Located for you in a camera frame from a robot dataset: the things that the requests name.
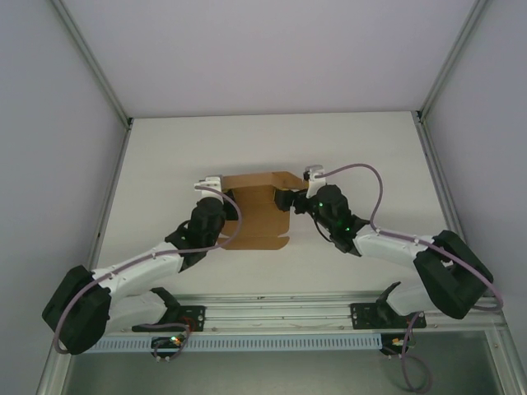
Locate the brown cardboard box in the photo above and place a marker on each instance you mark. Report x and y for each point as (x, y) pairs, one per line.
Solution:
(259, 232)

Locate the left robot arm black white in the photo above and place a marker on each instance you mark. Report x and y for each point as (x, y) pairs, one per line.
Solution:
(123, 280)

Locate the left controller board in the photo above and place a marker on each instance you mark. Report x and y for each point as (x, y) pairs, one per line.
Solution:
(169, 342)

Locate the controller board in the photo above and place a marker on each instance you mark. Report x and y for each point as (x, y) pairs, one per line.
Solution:
(397, 343)
(169, 342)

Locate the right controller board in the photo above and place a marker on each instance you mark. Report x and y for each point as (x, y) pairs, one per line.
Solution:
(397, 343)

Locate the grey metal panel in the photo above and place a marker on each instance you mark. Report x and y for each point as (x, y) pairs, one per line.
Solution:
(267, 374)

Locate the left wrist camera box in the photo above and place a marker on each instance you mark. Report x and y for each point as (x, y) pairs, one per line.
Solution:
(211, 183)

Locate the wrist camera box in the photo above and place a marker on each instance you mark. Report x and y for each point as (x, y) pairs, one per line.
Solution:
(211, 183)
(314, 173)

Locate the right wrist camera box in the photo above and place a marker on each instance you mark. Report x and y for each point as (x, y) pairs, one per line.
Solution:
(314, 173)

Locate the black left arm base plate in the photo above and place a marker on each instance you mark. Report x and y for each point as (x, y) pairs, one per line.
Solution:
(195, 319)

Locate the aluminium side rail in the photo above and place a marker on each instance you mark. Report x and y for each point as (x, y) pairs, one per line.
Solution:
(113, 177)
(436, 173)

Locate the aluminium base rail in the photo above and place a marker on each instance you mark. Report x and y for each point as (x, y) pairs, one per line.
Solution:
(280, 312)

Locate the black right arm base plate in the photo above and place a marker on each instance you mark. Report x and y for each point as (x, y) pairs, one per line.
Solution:
(362, 317)

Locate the aluminium frame post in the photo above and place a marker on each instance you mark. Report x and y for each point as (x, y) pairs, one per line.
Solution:
(453, 57)
(92, 61)

